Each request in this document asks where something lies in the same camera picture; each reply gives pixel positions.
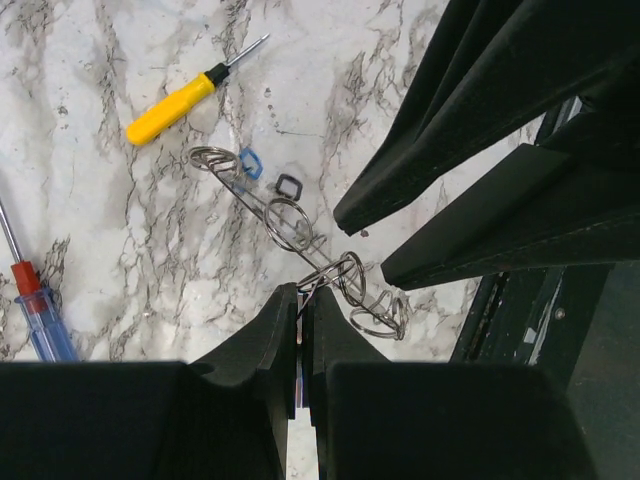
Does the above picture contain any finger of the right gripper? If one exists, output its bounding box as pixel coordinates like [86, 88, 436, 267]
[381, 98, 639, 291]
[333, 1, 639, 234]

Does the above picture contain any blue red screwdriver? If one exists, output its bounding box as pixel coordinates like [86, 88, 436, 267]
[1, 205, 79, 362]

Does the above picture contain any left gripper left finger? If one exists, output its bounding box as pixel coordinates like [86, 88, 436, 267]
[1, 284, 297, 479]

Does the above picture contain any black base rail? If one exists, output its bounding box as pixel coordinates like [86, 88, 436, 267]
[452, 111, 639, 479]

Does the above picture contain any round metal keyring disc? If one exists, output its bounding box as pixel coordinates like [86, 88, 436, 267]
[187, 146, 411, 341]

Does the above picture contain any black key fob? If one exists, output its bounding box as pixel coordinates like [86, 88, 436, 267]
[274, 173, 303, 202]

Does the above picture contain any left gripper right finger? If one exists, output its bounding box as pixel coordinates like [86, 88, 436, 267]
[305, 288, 597, 479]

